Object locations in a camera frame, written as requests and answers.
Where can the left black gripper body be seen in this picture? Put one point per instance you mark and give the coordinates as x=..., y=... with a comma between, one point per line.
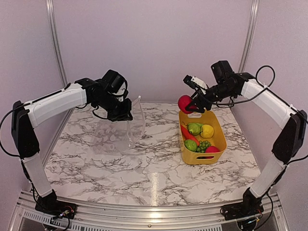
x=115, y=110

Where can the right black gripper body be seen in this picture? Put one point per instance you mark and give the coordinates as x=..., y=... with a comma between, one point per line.
x=222, y=92

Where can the red toy tomato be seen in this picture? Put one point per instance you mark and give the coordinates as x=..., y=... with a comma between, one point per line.
x=183, y=102

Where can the clear zip top bag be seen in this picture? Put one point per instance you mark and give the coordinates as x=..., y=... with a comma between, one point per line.
x=116, y=137

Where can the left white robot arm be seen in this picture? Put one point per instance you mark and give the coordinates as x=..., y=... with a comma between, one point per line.
x=27, y=116

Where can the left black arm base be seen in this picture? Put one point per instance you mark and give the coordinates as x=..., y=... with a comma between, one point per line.
x=58, y=209

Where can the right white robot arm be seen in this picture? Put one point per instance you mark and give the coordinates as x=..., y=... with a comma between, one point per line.
x=290, y=122

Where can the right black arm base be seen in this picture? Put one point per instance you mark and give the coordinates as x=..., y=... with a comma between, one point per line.
x=239, y=210

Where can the yellow plastic basket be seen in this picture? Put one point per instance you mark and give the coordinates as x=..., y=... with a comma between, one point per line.
x=218, y=140

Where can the green toy pepper back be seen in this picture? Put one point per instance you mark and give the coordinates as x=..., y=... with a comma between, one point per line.
x=195, y=128

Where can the green toy pepper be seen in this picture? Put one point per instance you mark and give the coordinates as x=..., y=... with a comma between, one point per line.
x=191, y=145
x=195, y=128

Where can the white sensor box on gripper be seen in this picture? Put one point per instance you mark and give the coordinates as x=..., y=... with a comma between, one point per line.
x=195, y=83

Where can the yellow toy lemon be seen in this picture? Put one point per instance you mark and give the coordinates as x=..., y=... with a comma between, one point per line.
x=207, y=131

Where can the orange toy carrot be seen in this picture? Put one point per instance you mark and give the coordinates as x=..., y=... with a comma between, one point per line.
x=187, y=135

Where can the green toy pepper front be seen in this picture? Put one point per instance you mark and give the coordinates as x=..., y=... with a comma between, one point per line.
x=191, y=145

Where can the green toy grapes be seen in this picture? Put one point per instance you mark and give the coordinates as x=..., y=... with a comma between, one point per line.
x=203, y=146

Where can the red toy fruit front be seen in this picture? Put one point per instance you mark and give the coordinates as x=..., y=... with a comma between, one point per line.
x=212, y=149

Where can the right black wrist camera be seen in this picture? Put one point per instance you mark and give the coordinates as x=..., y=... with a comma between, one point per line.
x=221, y=70

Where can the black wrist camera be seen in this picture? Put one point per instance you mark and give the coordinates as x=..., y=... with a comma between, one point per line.
x=221, y=70
x=112, y=81

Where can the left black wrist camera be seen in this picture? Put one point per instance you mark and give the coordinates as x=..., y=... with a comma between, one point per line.
x=112, y=81

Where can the right aluminium frame post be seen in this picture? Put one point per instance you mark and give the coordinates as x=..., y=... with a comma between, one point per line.
x=250, y=34

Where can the aluminium frame post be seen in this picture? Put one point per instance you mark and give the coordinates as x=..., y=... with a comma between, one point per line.
x=55, y=41
x=250, y=34

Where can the left aluminium frame post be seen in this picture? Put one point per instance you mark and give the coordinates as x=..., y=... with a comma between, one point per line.
x=55, y=41

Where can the aluminium front rail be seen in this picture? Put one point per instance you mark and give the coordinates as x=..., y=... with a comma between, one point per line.
x=91, y=216

